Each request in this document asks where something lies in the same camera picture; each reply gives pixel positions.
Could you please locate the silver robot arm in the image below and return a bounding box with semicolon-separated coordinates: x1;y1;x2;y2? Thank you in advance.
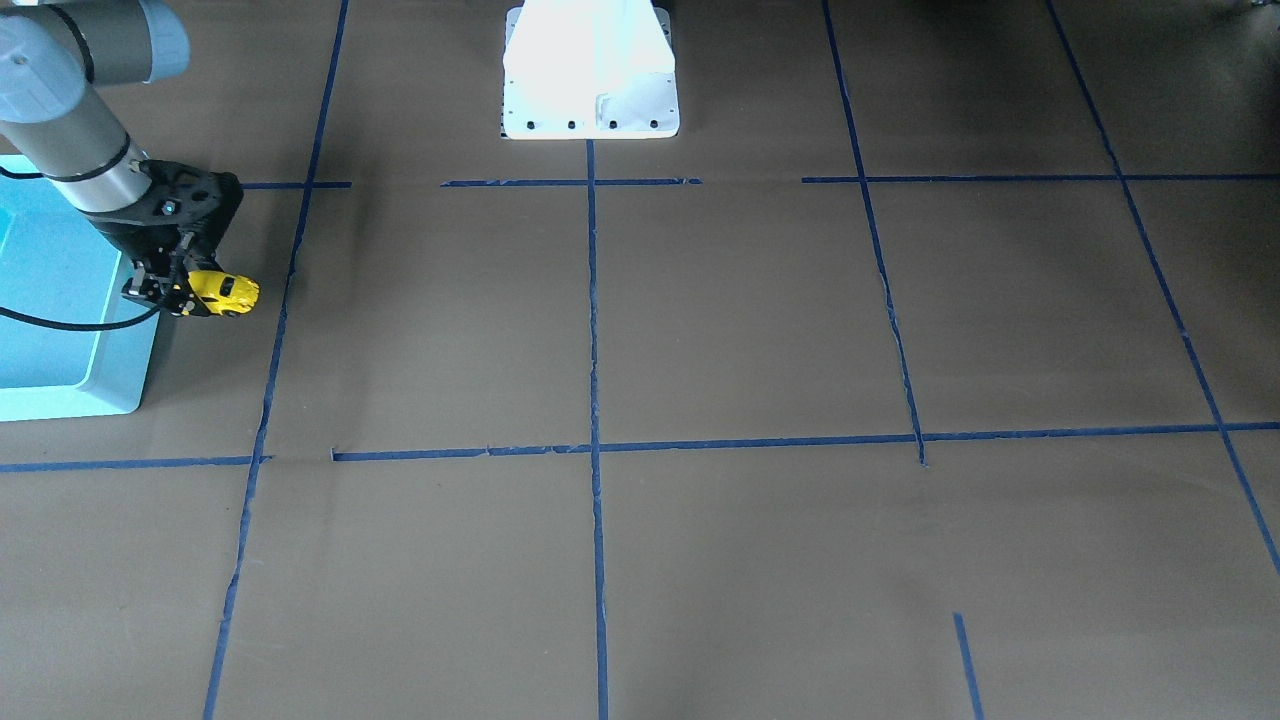
1;1;219;316

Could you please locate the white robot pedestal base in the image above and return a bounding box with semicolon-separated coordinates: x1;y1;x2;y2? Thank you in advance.
500;1;681;141

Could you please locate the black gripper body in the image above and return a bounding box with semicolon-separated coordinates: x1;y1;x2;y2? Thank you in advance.
90;205;201;272

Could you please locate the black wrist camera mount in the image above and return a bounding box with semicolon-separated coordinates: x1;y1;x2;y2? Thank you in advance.
137;159;244;270

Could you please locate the black camera cable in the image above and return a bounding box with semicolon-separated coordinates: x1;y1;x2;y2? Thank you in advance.
0;165;166;332

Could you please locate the yellow beetle toy car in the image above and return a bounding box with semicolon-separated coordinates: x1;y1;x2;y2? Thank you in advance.
189;270;261;316

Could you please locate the teal plastic storage bin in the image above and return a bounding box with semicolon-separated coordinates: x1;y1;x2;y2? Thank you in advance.
1;177;160;421

